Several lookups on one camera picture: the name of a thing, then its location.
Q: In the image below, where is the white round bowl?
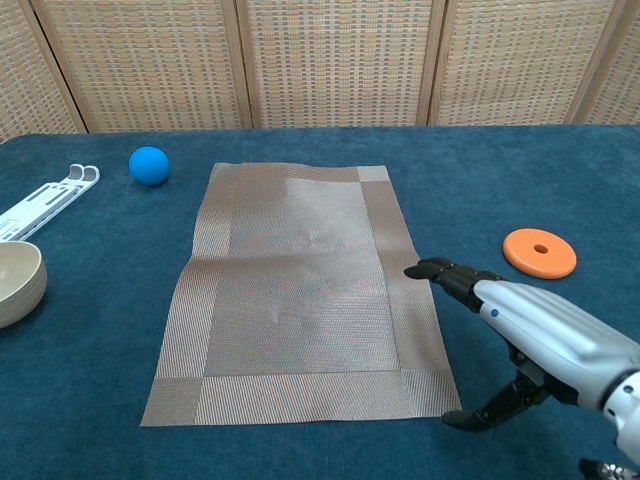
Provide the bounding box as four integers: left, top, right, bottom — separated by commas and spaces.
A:
0, 241, 49, 330

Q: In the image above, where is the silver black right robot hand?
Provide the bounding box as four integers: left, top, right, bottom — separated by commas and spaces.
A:
403, 257, 640, 434

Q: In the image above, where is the woven bamboo screen panel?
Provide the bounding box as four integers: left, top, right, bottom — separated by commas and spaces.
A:
234, 0, 446, 130
567, 0, 640, 126
0, 0, 89, 146
417, 0, 629, 127
29, 0, 254, 134

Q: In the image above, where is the orange disc with hole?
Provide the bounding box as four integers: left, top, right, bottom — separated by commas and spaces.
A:
502, 228, 578, 281

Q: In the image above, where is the blue ball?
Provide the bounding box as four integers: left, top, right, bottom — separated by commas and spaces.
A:
128, 146, 172, 187

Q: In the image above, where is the grey woven placemat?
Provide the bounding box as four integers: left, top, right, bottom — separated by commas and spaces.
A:
139, 162, 462, 428

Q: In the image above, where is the white folding stand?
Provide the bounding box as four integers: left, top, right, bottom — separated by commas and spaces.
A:
0, 163, 101, 245

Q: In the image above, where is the blue table cloth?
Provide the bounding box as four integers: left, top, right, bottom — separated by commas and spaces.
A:
0, 123, 640, 480

